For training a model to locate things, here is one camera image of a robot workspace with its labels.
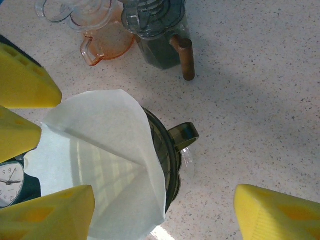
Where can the white paper coffee filter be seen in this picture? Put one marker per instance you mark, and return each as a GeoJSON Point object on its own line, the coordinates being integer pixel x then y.
{"type": "Point", "coordinates": [105, 140]}

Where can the dark green coffee dripper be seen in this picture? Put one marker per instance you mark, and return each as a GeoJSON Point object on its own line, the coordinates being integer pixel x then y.
{"type": "Point", "coordinates": [172, 160]}

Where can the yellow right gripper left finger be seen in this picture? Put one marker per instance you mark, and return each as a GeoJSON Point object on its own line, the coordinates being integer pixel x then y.
{"type": "Point", "coordinates": [42, 217]}

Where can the green triangular alarm clock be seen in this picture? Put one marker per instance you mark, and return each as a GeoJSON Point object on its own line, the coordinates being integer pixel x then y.
{"type": "Point", "coordinates": [11, 182]}

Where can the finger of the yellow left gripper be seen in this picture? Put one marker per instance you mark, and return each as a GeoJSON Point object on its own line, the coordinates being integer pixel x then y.
{"type": "Point", "coordinates": [17, 135]}
{"type": "Point", "coordinates": [25, 82]}

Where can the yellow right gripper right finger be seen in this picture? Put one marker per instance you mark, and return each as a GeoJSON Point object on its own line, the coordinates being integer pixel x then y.
{"type": "Point", "coordinates": [277, 217]}

